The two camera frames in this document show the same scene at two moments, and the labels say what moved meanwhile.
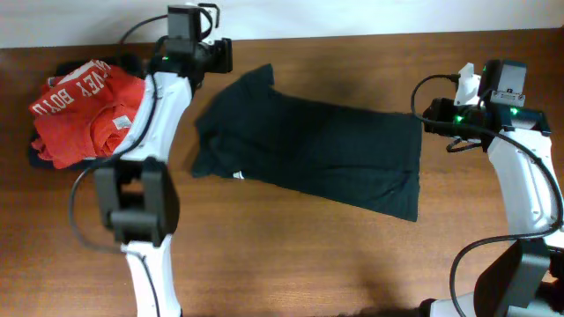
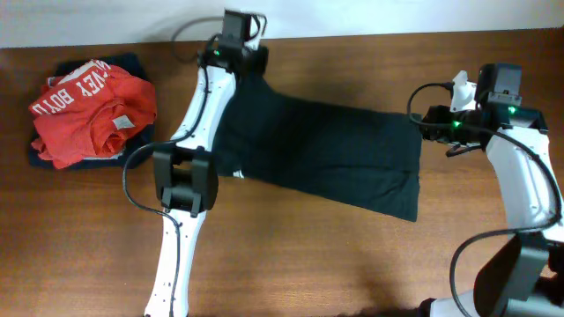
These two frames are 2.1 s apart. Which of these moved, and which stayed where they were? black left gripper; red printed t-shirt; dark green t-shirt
Moved: black left gripper
Stayed: dark green t-shirt; red printed t-shirt
